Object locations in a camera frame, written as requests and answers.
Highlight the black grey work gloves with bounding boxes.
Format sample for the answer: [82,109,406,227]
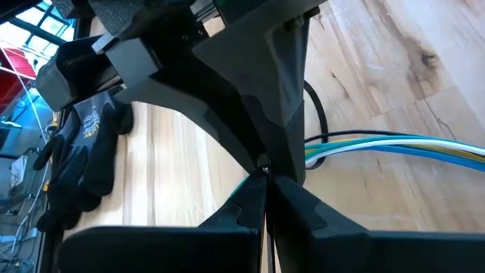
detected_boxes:
[33,90,135,234]

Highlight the black zip tie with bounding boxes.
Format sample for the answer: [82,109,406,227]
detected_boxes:
[264,80,330,273]

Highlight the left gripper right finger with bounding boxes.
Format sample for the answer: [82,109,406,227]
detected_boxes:
[270,174,485,273]

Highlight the red storage bin rack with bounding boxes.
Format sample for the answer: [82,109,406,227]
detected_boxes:
[0,47,37,115]

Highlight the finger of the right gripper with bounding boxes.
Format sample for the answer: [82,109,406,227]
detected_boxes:
[192,14,310,185]
[36,36,266,174]

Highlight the multicolour wire bundle with connector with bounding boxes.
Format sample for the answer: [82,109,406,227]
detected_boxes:
[229,130,485,198]

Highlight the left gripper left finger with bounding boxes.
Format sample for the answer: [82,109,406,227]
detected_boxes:
[58,169,268,273]

